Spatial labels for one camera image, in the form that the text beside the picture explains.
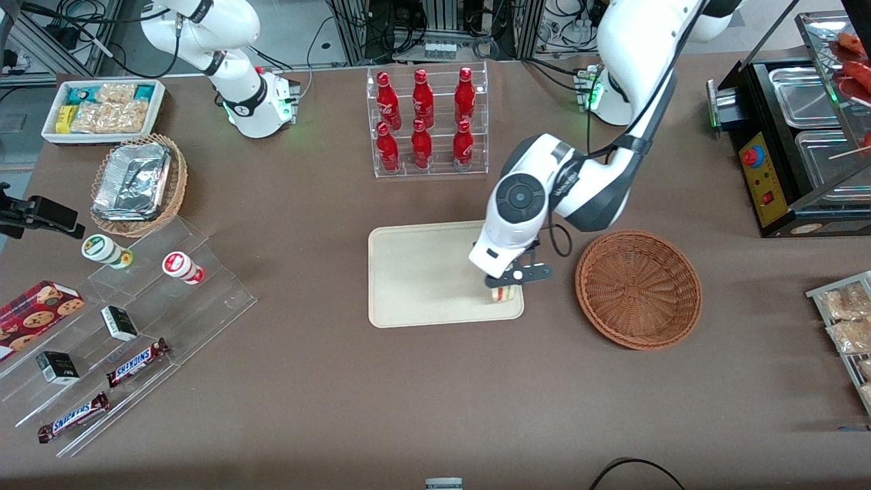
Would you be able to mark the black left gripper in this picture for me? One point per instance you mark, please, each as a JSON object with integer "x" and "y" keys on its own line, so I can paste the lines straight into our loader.
{"x": 535, "y": 243}

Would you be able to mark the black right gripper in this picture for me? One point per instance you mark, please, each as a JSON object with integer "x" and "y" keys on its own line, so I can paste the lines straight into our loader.
{"x": 42, "y": 212}

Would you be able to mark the triangular sandwich wedge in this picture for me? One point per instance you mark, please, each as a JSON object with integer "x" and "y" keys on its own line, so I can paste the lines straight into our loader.
{"x": 505, "y": 295}

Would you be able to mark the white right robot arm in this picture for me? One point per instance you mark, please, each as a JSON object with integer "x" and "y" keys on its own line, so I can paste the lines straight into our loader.
{"x": 204, "y": 27}

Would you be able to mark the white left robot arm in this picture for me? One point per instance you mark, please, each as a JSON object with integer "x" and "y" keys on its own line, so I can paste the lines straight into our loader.
{"x": 633, "y": 41}

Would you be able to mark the cream plastic tray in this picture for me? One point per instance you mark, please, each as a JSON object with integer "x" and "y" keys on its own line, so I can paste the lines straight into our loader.
{"x": 422, "y": 272}

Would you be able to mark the round brown wicker basket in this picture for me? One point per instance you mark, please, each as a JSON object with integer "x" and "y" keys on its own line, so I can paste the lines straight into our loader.
{"x": 639, "y": 292}

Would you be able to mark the oval light wicker basket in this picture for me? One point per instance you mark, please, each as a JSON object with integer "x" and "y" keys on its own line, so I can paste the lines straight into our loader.
{"x": 177, "y": 190}

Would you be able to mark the white cup green lid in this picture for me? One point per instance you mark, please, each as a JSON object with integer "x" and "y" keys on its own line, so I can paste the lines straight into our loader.
{"x": 101, "y": 248}

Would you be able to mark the stacked aluminium foil trays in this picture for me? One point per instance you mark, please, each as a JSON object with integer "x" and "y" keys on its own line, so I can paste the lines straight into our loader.
{"x": 133, "y": 180}

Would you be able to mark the white rectangular snack bin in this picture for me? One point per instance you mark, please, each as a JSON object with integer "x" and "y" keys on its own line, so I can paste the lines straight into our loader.
{"x": 102, "y": 139}

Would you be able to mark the yellow snack packet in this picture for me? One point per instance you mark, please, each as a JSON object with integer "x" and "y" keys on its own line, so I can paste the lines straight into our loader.
{"x": 63, "y": 120}

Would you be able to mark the red cookie box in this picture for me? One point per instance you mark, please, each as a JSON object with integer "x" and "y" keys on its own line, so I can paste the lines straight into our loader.
{"x": 34, "y": 316}

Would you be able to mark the clear bag of crackers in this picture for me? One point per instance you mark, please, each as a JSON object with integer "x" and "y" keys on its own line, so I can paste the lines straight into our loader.
{"x": 117, "y": 92}
{"x": 109, "y": 117}

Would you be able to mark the clear acrylic bottle rack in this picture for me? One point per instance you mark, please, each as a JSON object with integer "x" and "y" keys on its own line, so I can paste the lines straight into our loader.
{"x": 442, "y": 173}

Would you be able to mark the small black white box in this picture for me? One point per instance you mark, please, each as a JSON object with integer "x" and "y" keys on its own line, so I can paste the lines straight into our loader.
{"x": 119, "y": 323}
{"x": 57, "y": 367}

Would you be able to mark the teal snack packet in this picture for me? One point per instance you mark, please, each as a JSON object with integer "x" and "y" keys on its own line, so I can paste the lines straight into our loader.
{"x": 144, "y": 91}
{"x": 80, "y": 94}

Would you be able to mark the white cup red lid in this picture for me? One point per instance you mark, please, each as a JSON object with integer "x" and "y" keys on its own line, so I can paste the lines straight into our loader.
{"x": 178, "y": 264}

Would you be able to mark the red cola bottle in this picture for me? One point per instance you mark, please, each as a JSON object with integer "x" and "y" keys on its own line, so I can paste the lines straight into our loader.
{"x": 465, "y": 95}
{"x": 421, "y": 145}
{"x": 422, "y": 96}
{"x": 387, "y": 99}
{"x": 463, "y": 145}
{"x": 388, "y": 148}

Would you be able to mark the snickers chocolate bar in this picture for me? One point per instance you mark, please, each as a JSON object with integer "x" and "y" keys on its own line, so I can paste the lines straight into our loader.
{"x": 136, "y": 363}
{"x": 73, "y": 417}

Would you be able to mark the clear acrylic stepped display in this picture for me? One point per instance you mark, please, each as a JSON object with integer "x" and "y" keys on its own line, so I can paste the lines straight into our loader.
{"x": 218, "y": 299}

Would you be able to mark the grey connector block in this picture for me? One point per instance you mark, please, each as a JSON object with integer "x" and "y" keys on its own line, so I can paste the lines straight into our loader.
{"x": 439, "y": 49}

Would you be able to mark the small grey device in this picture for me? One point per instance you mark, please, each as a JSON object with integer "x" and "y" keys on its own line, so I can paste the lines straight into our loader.
{"x": 444, "y": 484}

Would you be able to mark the black hot dog grill machine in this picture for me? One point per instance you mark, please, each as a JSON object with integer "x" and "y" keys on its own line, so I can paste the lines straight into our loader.
{"x": 735, "y": 102}

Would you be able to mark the steel pan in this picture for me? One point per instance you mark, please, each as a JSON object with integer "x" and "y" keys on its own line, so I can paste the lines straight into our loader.
{"x": 827, "y": 160}
{"x": 803, "y": 95}

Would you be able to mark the clear bag of snacks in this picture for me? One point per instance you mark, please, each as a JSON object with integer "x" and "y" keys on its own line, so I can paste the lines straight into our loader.
{"x": 865, "y": 369}
{"x": 867, "y": 395}
{"x": 847, "y": 303}
{"x": 850, "y": 337}

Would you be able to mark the wooden skewer stick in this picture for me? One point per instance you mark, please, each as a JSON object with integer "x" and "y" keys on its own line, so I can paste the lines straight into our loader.
{"x": 850, "y": 152}

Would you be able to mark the small dark flat object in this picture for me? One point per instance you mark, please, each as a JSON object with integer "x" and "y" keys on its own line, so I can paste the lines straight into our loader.
{"x": 854, "y": 428}

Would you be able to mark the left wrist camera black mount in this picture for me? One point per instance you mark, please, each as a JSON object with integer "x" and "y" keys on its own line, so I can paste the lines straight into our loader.
{"x": 534, "y": 273}

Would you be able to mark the aluminium frame structure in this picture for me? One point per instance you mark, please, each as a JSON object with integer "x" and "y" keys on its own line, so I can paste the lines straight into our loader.
{"x": 352, "y": 34}
{"x": 105, "y": 34}

